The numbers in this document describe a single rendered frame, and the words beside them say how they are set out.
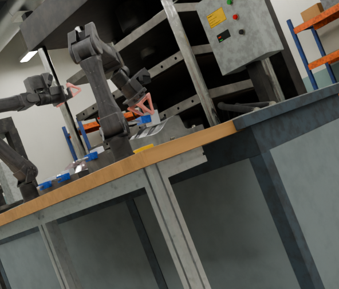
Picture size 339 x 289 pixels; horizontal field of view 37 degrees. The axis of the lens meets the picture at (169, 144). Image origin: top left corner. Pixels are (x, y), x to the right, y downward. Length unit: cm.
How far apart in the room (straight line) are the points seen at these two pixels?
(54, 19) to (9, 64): 705
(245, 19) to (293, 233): 130
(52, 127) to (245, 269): 874
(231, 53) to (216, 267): 122
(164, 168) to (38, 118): 895
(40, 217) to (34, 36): 204
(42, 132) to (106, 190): 875
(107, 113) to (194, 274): 59
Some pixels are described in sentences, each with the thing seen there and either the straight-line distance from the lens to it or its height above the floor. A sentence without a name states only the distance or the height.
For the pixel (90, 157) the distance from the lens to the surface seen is 209.
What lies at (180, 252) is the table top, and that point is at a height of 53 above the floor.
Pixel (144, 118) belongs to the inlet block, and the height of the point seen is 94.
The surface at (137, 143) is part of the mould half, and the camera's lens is 203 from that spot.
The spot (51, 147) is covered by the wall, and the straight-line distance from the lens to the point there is 1013.
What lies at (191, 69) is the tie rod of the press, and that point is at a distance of 264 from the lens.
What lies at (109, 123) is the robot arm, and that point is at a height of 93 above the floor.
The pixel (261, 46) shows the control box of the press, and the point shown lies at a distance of 253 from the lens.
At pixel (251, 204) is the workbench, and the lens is 163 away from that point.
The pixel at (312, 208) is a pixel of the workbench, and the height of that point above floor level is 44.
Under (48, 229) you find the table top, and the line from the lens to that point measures 171.
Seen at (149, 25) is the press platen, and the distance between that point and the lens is 294.
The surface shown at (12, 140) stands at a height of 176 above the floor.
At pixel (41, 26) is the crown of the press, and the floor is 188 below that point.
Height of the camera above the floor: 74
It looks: 2 degrees up
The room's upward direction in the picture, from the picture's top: 21 degrees counter-clockwise
